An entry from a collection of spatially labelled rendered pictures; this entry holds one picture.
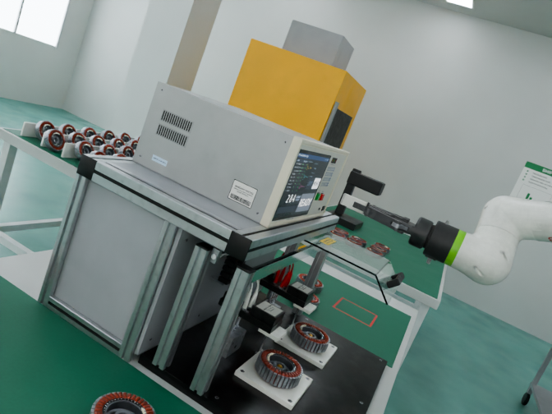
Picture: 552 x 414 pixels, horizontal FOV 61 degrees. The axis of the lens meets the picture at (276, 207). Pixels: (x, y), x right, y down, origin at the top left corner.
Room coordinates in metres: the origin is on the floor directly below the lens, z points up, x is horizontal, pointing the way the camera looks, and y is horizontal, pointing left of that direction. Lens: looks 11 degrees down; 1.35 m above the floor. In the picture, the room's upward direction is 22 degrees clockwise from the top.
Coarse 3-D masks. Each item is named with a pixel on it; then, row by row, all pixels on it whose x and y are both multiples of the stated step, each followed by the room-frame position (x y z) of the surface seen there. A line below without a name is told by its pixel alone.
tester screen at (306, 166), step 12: (300, 156) 1.00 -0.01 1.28; (312, 156) 1.08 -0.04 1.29; (300, 168) 1.03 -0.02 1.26; (312, 168) 1.12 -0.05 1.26; (324, 168) 1.21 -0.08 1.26; (288, 180) 0.99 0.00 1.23; (300, 180) 1.06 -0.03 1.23; (288, 192) 1.02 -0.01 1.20; (300, 192) 1.10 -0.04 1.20; (312, 192) 1.19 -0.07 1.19; (288, 204) 1.05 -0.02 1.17; (276, 216) 1.00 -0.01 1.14
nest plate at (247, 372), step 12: (252, 360) 1.04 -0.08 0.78; (240, 372) 0.96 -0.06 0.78; (252, 372) 0.98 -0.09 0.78; (252, 384) 0.95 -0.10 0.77; (264, 384) 0.95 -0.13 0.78; (300, 384) 1.01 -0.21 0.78; (276, 396) 0.93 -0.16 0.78; (288, 396) 0.95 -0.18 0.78; (300, 396) 0.97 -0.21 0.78; (288, 408) 0.92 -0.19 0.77
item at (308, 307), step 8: (264, 280) 1.27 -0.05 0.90; (272, 280) 1.29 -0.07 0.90; (272, 288) 1.26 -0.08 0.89; (288, 288) 1.24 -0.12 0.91; (296, 288) 1.24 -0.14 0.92; (304, 288) 1.26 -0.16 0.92; (272, 296) 1.26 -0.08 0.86; (288, 296) 1.24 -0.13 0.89; (296, 296) 1.24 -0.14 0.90; (304, 296) 1.23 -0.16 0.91; (312, 296) 1.28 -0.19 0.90; (296, 304) 1.23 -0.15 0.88; (304, 304) 1.22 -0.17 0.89; (312, 304) 1.28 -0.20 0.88
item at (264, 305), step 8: (256, 304) 1.03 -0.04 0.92; (264, 304) 1.05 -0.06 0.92; (240, 312) 1.02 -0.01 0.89; (248, 312) 1.02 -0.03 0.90; (256, 312) 1.01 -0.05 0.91; (264, 312) 1.01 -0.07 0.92; (272, 312) 1.02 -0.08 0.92; (280, 312) 1.04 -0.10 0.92; (240, 320) 1.08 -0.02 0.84; (248, 320) 1.01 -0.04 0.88; (256, 320) 1.01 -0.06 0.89; (264, 320) 1.00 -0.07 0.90; (272, 320) 1.00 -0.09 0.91; (280, 320) 1.04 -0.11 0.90; (264, 328) 1.00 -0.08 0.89; (272, 328) 0.99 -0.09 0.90; (280, 328) 1.05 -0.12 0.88; (272, 336) 1.00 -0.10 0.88; (280, 336) 1.00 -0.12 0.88
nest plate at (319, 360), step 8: (288, 328) 1.29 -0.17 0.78; (288, 336) 1.23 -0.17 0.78; (280, 344) 1.19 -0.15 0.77; (288, 344) 1.19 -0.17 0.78; (296, 344) 1.20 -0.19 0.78; (296, 352) 1.17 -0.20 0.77; (304, 352) 1.17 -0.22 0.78; (312, 352) 1.19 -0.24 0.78; (328, 352) 1.23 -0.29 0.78; (312, 360) 1.16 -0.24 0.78; (320, 360) 1.17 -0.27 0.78; (328, 360) 1.19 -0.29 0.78; (320, 368) 1.15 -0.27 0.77
